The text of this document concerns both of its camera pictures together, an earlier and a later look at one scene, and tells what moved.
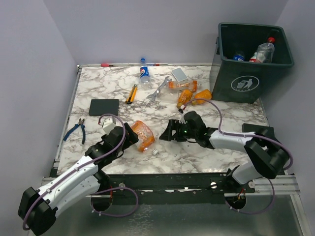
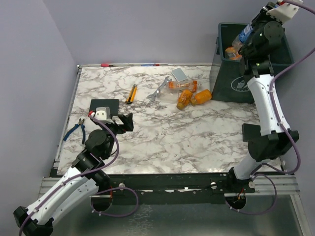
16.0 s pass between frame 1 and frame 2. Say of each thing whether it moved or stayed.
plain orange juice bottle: stayed
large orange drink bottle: moved
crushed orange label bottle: stayed
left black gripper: moved
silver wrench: stayed
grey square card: stayed
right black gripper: moved
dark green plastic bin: stayed
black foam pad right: stayed
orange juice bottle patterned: stayed
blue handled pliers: stayed
